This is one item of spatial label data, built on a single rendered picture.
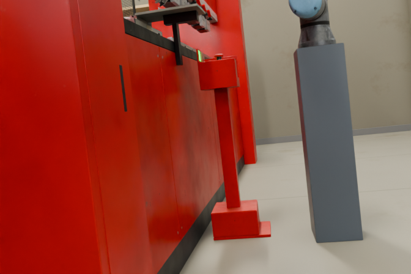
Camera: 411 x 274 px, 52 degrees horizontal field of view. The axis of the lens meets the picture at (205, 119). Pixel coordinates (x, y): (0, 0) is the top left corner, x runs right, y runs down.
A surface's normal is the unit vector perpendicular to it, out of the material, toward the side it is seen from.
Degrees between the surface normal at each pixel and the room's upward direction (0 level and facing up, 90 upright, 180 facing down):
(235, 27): 90
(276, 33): 90
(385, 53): 90
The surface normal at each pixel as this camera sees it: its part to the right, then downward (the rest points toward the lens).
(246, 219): -0.14, 0.05
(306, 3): -0.39, 0.21
